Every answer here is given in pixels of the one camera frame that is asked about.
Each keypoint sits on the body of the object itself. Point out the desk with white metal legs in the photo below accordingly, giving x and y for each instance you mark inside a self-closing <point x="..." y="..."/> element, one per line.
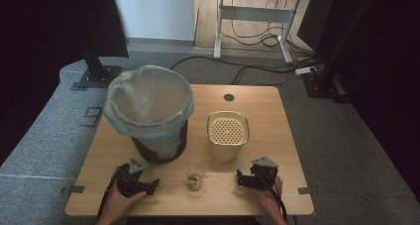
<point x="252" y="13"/>

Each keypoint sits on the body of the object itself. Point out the cream container with perforated strainer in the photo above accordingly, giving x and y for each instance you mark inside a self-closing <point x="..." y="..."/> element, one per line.
<point x="228" y="132"/>

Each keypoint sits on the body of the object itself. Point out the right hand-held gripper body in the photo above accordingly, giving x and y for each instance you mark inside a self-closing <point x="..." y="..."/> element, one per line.
<point x="264" y="172"/>

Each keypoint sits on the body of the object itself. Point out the grey tape strip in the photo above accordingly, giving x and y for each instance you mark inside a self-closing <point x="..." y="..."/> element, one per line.
<point x="73" y="189"/>
<point x="304" y="190"/>

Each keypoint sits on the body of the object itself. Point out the white power strip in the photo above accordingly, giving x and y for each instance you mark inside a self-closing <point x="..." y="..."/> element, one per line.
<point x="305" y="70"/>

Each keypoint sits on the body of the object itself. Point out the black mesh trash bin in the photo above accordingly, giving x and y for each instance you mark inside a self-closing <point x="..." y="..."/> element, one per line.
<point x="155" y="152"/>

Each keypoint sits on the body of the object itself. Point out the person's left hand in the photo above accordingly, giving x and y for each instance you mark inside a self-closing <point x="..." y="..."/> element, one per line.
<point x="117" y="205"/>

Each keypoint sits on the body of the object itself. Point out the black metal stand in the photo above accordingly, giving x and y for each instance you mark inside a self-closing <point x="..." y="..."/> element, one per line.
<point x="95" y="69"/>
<point x="325" y="76"/>

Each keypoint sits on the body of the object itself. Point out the person's right hand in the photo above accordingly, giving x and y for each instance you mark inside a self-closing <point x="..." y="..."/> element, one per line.
<point x="272" y="202"/>

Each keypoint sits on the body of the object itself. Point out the black curtain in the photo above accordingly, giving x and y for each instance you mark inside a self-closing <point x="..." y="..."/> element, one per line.
<point x="389" y="69"/>
<point x="49" y="26"/>

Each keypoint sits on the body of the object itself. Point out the small clear glass cup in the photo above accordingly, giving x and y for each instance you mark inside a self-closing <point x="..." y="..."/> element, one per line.
<point x="195" y="178"/>

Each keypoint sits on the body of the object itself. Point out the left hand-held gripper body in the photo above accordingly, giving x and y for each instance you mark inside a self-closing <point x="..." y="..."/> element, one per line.
<point x="127" y="182"/>

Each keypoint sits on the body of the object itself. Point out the black bin with plastic liner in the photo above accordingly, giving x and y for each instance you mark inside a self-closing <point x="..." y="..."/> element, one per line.
<point x="148" y="99"/>

